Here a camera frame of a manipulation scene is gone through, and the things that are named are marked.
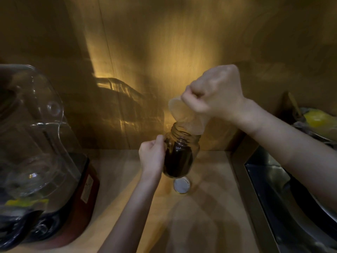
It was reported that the person's right hand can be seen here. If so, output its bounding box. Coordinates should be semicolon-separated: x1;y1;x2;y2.
181;64;247;121

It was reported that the person's left hand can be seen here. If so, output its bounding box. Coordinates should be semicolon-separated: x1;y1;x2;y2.
138;134;167;177

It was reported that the translucent plastic cup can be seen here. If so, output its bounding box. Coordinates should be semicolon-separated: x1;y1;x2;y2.
168;96;211;136

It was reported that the glass jar with dark liquid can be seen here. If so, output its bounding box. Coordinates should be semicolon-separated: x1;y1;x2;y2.
163;122;201;179

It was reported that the person's right forearm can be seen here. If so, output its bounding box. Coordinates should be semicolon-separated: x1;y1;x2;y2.
232;99;337;208

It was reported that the person's left forearm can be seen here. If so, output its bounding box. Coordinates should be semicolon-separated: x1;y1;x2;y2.
97;173;161;253

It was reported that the white jar lid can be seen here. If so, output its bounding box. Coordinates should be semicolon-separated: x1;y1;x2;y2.
173;177;191;194

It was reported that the wooden stick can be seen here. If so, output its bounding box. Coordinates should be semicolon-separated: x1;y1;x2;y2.
288;92;303;119

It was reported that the red black blender base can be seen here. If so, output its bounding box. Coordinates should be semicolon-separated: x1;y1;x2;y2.
0;153;100;252

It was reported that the yellow sponge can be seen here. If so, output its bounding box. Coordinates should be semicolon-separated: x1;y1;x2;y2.
303;108;337;140

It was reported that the clear blender sound cover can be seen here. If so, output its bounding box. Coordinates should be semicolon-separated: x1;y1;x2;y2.
0;64;91;214

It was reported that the stainless steel sink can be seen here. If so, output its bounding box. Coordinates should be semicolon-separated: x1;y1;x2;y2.
232;134;337;253

